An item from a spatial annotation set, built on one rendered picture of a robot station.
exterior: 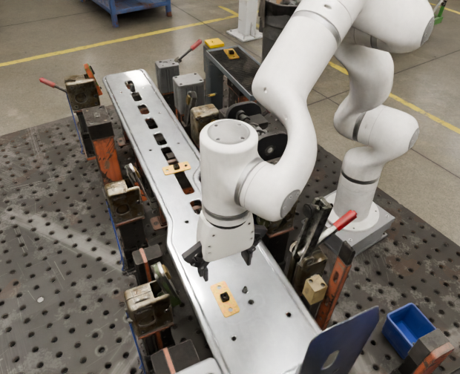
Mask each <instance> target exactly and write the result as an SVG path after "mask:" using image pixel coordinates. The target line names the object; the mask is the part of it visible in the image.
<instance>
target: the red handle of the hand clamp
mask: <svg viewBox="0 0 460 374"><path fill-rule="evenodd" d="M356 215H357V213H356V211H355V210H353V211H352V210H349V211H348V212H347V213H346V214H344V215H343V216H342V217H340V218H339V219H338V220H336V221H335V222H334V223H333V225H331V226H330V227H329V228H328V229H326V230H325V231H324V232H322V233H321V236H320V237H319V240H318V242H317V244H316V246H315V249H316V248H317V247H318V246H319V245H321V244H322V243H323V242H324V241H326V240H327V239H329V238H330V237H331V236H333V234H335V233H336V232H338V231H340V230H342V229H343V228H344V227H345V226H347V225H348V224H349V223H351V222H352V221H353V220H354V219H356V218H357V216H356ZM304 249H305V247H303V248H302V249H299V250H298V255H299V256H300V257H301V256H302V254H303V251H304Z"/></svg>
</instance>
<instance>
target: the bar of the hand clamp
mask: <svg viewBox="0 0 460 374"><path fill-rule="evenodd" d="M332 208H333V204H332V203H328V202H327V201H326V199H325V198H324V197H316V198H314V200H313V202H312V204H310V203H307V204H305V205H304V206H303V214H304V215H305V216H306V220H305V223H304V225H303V228H302V230H301V232H300V235H299V238H298V241H297V243H296V245H295V248H294V250H293V253H292V255H293V256H297V255H298V250H299V249H302V248H303V247H305V249H304V251H303V254H302V256H301V259H300V261H299V265H300V264H301V261H302V260H303V259H304V258H305V257H307V256H310V255H312V253H313V251H314V249H315V246H316V244H317V242H318V240H319V237H320V236H321V233H322V231H323V228H324V226H325V224H326V222H327V220H328V217H329V215H330V213H331V210H332Z"/></svg>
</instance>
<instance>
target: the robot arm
mask: <svg viewBox="0 0 460 374"><path fill-rule="evenodd" d="M434 22H435V19H434V14H433V9H432V8H431V6H430V3H429V2H428V0H302V1H301V2H300V4H299V5H298V7H297V9H296V10H295V12H294V13H293V15H292V17H291V18H290V20H289V21H288V23H287V24H286V26H285V27H284V29H283V31H282V33H281V34H280V35H279V37H278V39H277V41H276V42H275V44H274V45H273V47H272V49H271V50H270V51H269V54H268V55H267V57H266V58H265V60H264V61H263V63H262V65H261V66H260V68H259V70H258V71H257V73H256V75H255V78H254V80H253V83H252V93H253V96H254V97H255V99H256V100H257V101H258V102H259V103H260V104H261V105H262V106H263V107H264V108H265V109H267V110H268V111H269V112H270V113H272V114H273V115H274V116H275V117H277V118H278V119H279V120H280V121H281V122H282V123H283V125H284V127H285V128H286V130H287V134H288V141H287V145H286V149H285V151H284V153H283V156H282V157H281V158H280V160H279V162H278V163H277V164H276V165H272V164H270V163H268V162H266V161H264V160H263V159H262V158H261V157H260V155H259V154H258V152H257V143H258V135H257V132H256V130H255V129H254V128H253V127H252V126H250V125H249V124H248V123H246V122H243V121H240V120H236V119H220V120H216V121H213V122H211V123H209V124H207V125H206V126H205V127H204V128H203V129H202V131H201V132H200V171H201V192H202V211H201V212H200V216H199V219H198V223H197V243H195V244H194V245H193V246H192V247H191V248H189V249H188V250H186V251H185V252H183V253H182V257H183V260H184V261H185V262H186V263H189V264H190V265H191V266H194V267H197V271H198V274H199V276H200V277H203V279H204V281H205V282H206V281H208V267H207V265H208V264H209V263H210V262H212V261H216V260H219V259H222V258H225V257H228V256H230V255H234V254H236V253H238V252H241V256H242V258H243V259H244V261H245V262H246V265H247V266H250V265H251V261H252V255H253V252H254V251H255V250H256V248H255V246H256V245H257V244H258V243H260V242H261V240H262V237H263V236H264V235H265V234H266V233H267V231H268V230H267V228H266V227H265V226H262V225H255V224H254V220H253V215H252V213H253V214H256V215H257V216H259V217H261V218H263V219H265V220H268V221H278V220H281V219H282V218H284V217H285V216H286V215H287V214H288V212H289V211H291V208H292V207H293V205H294V204H295V202H296V201H297V200H298V197H299V196H300V193H301V192H302V191H303V188H304V186H305V185H306V183H307V181H308V179H309V177H310V175H311V173H312V170H313V168H314V166H315V161H316V157H317V139H316V134H315V129H314V125H313V123H312V119H311V117H310V114H309V111H308V108H307V105H306V99H307V97H308V95H309V92H310V91H311V89H312V88H313V86H314V85H315V83H316V82H317V80H318V78H319V77H320V75H321V74H322V72H323V70H324V69H325V67H326V66H327V64H328V63H329V61H330V59H331V58H332V56H333V55H334V56H335V58H336V59H337V60H338V61H339V62H340V63H341V64H342V65H343V66H344V67H345V68H346V70H347V72H348V74H349V95H348V96H347V97H346V98H345V100H344V101H343V102H342V103H341V104H340V105H339V107H338V109H337V111H336V112H335V115H334V119H333V123H334V126H335V129H336V131H337V132H338V133H339V134H341V135H342V136H344V137H346V138H349V139H351V140H354V141H356V142H359V143H362V144H365V145H368V146H362V147H356V148H351V149H349V150H348V152H346V154H345V156H344V159H343V162H342V166H341V173H340V177H339V181H338V187H337V191H336V193H334V194H331V195H330V196H328V197H327V198H326V201H327V202H328V203H332V204H333V208H332V210H331V213H330V215H329V217H328V221H329V222H330V223H331V224H332V225H333V223H334V222H335V221H336V220H338V219H339V218H340V217H342V216H343V215H344V214H346V213H347V212H348V211H349V210H352V211H353V210H355V211H356V213H357V215H356V216H357V218H356V219H354V220H353V221H352V222H351V223H349V224H348V225H347V226H345V227H344V228H343V229H342V230H344V231H346V232H365V231H367V230H369V229H371V228H372V227H374V226H375V225H376V223H377V222H378V218H379V211H378V207H377V206H376V204H375V203H374V202H373V197H374V195H375V190H376V188H377V185H378V181H379V178H380V176H381V171H382V168H383V167H384V165H385V163H387V162H389V161H390V160H394V159H395V158H397V157H400V156H401V155H402V154H404V153H406V152H407V151H408V150H410V149H411V148H412V147H413V146H414V143H415V142H416V140H417V139H418V133H419V127H418V123H417V121H416V119H415V118H414V117H412V116H411V115H409V114H407V113H405V112H403V111H400V110H397V109H394V108H391V107H388V106H386V105H382V103H383V102H385V100H386V99H387V98H388V96H389V95H390V92H391V90H392V84H393V74H394V64H393V60H392V57H391V55H390V54H389V52H390V53H409V52H411V51H414V50H416V49H418V48H419V47H421V46H422V45H423V44H424V43H425V42H426V41H427V40H428V39H429V36H430V34H431V33H432V30H433V25H434ZM197 253H198V254H197ZM195 255H196V256H195ZM202 257H204V260H203V258H202Z"/></svg>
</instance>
